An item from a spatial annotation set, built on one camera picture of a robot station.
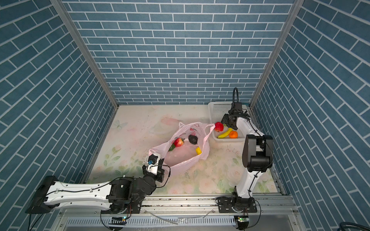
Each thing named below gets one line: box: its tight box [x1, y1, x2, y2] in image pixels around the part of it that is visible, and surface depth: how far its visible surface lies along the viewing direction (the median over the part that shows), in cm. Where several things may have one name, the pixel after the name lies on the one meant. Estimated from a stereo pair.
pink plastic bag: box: [147, 122, 216, 175], surface depth 91 cm
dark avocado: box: [187, 134, 199, 145], surface depth 97 cm
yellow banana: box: [217, 127, 233, 139], surface depth 101 cm
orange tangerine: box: [228, 130, 239, 139], surface depth 98 cm
